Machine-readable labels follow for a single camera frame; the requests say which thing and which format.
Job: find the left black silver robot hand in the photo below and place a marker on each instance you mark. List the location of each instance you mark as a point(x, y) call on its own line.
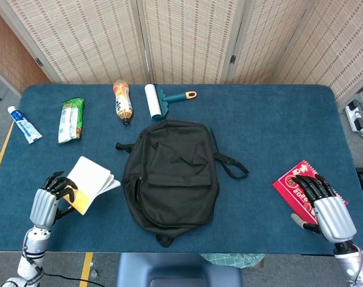
point(43, 207)

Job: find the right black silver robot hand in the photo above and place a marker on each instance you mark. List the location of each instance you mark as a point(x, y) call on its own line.
point(333, 218)

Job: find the yellow and white book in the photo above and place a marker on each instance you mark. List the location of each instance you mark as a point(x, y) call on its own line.
point(90, 179)

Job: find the black backpack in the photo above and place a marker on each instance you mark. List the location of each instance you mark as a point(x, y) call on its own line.
point(172, 179)

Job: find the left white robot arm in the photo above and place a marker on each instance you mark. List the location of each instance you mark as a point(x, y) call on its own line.
point(34, 245)

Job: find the red spiral desk calendar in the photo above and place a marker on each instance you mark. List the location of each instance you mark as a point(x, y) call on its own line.
point(289, 186)

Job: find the white blue toothpaste tube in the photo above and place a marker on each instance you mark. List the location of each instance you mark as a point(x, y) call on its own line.
point(24, 125)

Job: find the green white snack bag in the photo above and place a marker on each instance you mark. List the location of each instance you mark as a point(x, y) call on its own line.
point(70, 121)

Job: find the white power strip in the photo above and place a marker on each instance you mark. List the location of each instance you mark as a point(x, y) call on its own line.
point(353, 118)

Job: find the blue felt table cover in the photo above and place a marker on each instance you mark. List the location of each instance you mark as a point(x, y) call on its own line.
point(274, 128)

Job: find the green checkered cloth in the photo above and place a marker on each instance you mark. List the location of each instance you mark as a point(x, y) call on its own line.
point(232, 259)

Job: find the orange drink bottle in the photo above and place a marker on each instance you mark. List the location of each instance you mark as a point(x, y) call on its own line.
point(123, 100)

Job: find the blue plastic chair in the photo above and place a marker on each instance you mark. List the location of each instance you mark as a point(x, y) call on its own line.
point(169, 269)

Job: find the teal lint roller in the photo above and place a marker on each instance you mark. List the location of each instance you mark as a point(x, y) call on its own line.
point(153, 101)

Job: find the woven folding screen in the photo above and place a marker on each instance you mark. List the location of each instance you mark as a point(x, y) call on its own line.
point(187, 39)

